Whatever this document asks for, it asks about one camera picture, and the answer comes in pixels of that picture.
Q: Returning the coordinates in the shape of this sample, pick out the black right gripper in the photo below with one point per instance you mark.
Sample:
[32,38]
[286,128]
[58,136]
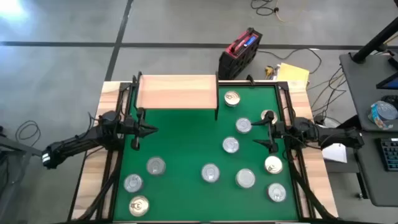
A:
[281,130]

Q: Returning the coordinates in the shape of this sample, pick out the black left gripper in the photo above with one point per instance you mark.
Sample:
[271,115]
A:
[132,128]

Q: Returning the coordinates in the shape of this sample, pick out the light blue cartoon label can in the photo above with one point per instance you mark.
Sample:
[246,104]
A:
[243,125]

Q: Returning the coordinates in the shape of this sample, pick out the blue albacore solid white can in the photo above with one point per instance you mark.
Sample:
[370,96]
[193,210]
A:
[155,165]

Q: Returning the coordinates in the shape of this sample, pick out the Bumble Bee light tuna can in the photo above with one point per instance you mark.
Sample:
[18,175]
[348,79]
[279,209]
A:
[245,178]

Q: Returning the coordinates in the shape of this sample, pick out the teal white label tuna can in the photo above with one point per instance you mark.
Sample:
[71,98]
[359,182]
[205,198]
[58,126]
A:
[210,173]

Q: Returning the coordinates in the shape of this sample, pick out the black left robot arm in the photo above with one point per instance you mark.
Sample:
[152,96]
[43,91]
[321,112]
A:
[77,141]

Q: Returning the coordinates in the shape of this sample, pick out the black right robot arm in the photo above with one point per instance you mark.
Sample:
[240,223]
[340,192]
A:
[329,135]

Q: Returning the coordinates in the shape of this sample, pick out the wooden shelf with black legs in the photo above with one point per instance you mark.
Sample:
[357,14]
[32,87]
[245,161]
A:
[177,91]

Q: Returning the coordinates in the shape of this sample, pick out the gold lid teal label can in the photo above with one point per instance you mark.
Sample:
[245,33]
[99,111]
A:
[263,114]

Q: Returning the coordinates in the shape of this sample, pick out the pale gold lid can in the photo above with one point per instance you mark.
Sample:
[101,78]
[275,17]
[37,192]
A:
[273,164]
[232,98]

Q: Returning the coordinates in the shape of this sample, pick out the teal chunk light tuna can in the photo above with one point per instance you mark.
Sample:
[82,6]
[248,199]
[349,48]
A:
[230,144]

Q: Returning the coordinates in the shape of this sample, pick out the green table mat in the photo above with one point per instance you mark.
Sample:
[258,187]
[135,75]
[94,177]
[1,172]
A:
[186,133]

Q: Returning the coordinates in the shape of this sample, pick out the silver pull-tab can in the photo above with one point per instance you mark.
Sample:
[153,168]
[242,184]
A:
[276,192]
[133,183]

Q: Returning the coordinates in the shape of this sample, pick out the yellow paper pad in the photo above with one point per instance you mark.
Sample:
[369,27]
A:
[292,74]

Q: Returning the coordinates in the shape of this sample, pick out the white paper sheet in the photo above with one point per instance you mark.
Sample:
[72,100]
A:
[337,154]

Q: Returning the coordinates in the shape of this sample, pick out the red and black tool case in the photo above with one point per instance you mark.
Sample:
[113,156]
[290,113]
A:
[237,59]

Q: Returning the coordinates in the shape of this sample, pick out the grey desk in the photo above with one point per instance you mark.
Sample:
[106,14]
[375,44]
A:
[360,93]
[373,180]

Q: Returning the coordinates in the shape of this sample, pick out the can on side desk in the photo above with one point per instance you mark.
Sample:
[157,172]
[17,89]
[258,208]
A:
[384,113]

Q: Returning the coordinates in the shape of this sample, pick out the black keyboard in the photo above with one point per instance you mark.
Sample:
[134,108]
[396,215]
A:
[388,154]

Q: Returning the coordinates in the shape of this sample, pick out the black computer mouse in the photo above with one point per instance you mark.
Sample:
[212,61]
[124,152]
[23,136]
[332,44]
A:
[390,99]

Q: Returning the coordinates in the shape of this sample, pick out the grey metal stand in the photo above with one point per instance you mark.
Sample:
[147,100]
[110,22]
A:
[18,145]

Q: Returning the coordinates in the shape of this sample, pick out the black tablet screen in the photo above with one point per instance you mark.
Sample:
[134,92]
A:
[390,82]

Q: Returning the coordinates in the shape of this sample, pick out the black monitor pole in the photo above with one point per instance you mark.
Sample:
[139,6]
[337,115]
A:
[376,40]

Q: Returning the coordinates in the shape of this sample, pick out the black metal table frame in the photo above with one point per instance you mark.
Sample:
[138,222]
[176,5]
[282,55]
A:
[264,84]

